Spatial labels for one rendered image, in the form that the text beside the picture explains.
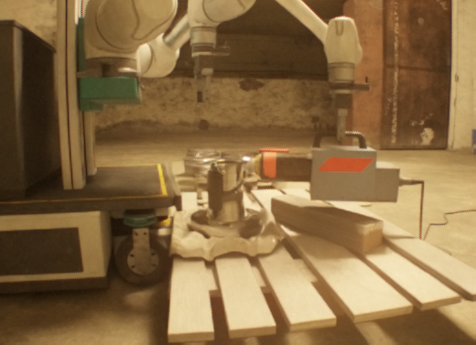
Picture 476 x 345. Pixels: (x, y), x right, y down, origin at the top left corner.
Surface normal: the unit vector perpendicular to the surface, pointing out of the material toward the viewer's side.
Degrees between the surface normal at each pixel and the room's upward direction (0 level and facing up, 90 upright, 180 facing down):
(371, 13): 90
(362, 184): 90
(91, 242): 90
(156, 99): 90
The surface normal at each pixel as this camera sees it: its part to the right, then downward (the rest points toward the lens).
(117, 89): 0.26, 0.15
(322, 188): -0.16, 0.15
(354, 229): -0.83, 0.08
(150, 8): 0.64, 0.16
